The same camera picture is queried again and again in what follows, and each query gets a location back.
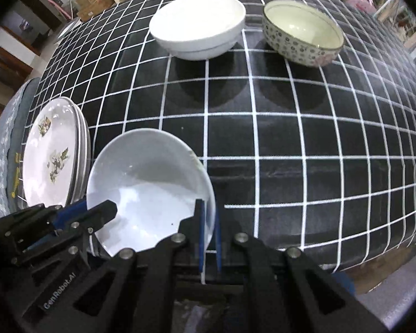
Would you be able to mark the person's blue trouser leg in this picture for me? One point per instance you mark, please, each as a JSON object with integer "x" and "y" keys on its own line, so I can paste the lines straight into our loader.
{"x": 343, "y": 281}

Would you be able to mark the white plate with bird print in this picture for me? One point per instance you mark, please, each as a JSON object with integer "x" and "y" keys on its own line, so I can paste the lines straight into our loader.
{"x": 45, "y": 159}

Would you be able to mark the plain white bowl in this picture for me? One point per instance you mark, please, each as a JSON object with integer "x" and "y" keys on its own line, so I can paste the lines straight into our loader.
{"x": 197, "y": 17}

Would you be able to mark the black white grid tablecloth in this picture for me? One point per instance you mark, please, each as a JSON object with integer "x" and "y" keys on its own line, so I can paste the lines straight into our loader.
{"x": 298, "y": 145}

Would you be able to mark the white bowl with blue pattern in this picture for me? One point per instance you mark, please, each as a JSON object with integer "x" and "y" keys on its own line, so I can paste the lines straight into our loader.
{"x": 142, "y": 187}

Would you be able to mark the pink bag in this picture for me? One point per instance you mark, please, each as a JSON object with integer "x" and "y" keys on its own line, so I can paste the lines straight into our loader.
{"x": 360, "y": 1}

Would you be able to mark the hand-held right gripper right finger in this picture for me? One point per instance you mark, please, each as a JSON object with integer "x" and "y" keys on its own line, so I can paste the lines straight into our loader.
{"x": 263, "y": 260}

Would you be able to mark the wooden clothes rack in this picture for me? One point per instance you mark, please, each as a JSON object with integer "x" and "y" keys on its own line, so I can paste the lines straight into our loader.
{"x": 414, "y": 27}

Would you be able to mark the green patterned bowl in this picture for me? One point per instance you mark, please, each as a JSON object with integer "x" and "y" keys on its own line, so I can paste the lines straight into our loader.
{"x": 298, "y": 20}

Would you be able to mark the white plate with pink petals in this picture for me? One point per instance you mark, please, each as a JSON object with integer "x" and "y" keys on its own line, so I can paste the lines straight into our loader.
{"x": 81, "y": 159}

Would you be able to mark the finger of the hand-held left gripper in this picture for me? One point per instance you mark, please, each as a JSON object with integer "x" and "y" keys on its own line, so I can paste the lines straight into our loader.
{"x": 69, "y": 212}
{"x": 102, "y": 213}

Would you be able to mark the large cardboard box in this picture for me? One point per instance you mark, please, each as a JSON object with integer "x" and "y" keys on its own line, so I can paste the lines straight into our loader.
{"x": 97, "y": 5}

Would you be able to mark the plain white plate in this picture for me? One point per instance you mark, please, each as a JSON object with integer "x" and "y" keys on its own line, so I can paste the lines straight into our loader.
{"x": 88, "y": 145}

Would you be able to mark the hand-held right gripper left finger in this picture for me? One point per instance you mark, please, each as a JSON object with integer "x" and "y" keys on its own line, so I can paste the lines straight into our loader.
{"x": 189, "y": 229}

